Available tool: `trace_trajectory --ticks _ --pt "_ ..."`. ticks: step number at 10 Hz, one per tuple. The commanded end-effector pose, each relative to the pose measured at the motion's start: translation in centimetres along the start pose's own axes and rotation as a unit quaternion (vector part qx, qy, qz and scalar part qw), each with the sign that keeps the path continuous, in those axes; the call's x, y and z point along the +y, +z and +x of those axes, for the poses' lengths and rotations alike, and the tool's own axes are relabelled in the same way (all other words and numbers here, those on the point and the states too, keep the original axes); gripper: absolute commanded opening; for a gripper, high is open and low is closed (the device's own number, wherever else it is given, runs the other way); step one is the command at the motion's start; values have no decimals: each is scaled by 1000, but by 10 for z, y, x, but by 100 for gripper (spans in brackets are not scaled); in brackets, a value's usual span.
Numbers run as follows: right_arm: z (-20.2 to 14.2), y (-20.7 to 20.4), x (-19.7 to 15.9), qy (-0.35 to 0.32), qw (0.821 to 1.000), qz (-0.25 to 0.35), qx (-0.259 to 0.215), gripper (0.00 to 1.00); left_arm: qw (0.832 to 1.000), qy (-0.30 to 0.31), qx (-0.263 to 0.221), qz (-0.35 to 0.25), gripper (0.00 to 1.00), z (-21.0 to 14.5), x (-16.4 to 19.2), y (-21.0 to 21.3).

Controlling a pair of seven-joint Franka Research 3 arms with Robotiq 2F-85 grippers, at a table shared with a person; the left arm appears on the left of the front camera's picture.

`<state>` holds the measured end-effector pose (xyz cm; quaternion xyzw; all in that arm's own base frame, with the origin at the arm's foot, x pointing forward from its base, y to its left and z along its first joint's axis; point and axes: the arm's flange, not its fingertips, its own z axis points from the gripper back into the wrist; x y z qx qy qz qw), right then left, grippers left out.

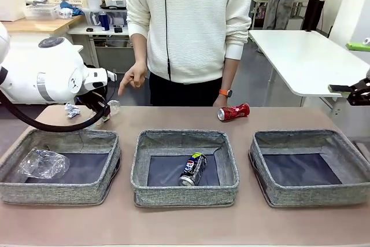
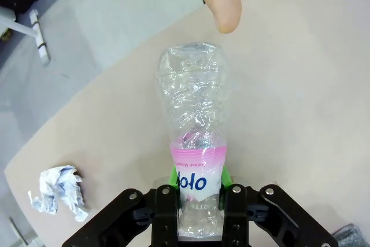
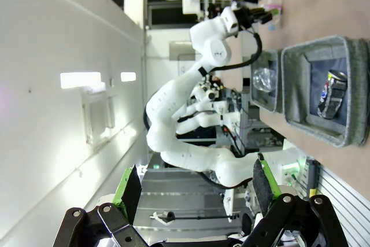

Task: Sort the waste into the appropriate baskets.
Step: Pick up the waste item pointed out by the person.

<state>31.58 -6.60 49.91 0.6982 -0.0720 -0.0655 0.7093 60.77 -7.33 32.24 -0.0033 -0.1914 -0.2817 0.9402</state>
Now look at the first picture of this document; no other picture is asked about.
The clear storage bin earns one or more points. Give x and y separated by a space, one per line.
92 17

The white knit sweater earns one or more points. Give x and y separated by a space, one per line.
188 27

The orange wrist watch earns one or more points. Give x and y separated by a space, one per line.
226 92

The large white table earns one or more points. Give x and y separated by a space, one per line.
303 56

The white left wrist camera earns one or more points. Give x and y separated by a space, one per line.
112 75

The person's left hand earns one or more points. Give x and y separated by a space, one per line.
220 101

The clear plastic bag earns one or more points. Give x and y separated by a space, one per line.
43 163

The small white desk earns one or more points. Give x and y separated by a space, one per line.
78 50

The person's right forearm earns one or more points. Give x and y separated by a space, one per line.
140 50

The black trousers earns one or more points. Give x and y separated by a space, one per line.
185 93

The white storage box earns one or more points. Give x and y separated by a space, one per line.
11 2

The white desk with shelf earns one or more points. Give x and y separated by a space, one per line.
110 53

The blue cloth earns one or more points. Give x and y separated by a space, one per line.
72 8

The wooden top workbench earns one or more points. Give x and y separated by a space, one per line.
34 27

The person's left forearm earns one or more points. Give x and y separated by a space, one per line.
229 73

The crushed red soda can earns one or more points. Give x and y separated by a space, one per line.
234 112

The person in black trousers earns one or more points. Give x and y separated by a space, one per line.
315 12

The blue drink bottle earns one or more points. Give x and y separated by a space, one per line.
104 21

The black Pepsi can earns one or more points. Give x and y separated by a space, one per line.
193 170

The white paper ball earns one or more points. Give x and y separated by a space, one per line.
71 110

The black phone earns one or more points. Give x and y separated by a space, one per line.
118 29

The person's right hand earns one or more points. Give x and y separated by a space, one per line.
137 75

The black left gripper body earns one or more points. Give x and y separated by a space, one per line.
89 101

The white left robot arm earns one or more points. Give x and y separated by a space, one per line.
43 79

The white cylinder container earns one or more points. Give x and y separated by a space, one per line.
93 1

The clear mesh plastic basket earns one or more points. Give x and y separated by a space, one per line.
40 12

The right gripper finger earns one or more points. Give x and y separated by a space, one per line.
361 93
358 46

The grey fabric basket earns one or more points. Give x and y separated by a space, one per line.
185 198
312 195
57 193

